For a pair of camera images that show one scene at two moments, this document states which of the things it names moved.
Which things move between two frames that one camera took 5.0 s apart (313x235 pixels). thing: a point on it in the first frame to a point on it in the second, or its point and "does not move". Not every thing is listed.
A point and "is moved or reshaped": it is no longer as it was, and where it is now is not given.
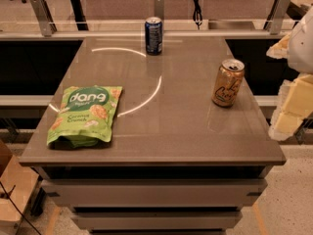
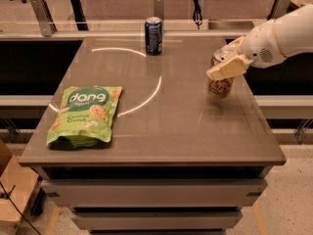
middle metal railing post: [158, 5] does not move
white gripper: [302, 48] to [259, 47]
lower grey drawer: [160, 220] does not move
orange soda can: [227, 85] is moved or reshaped
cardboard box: [18, 181] does not move
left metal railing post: [46, 19] does not move
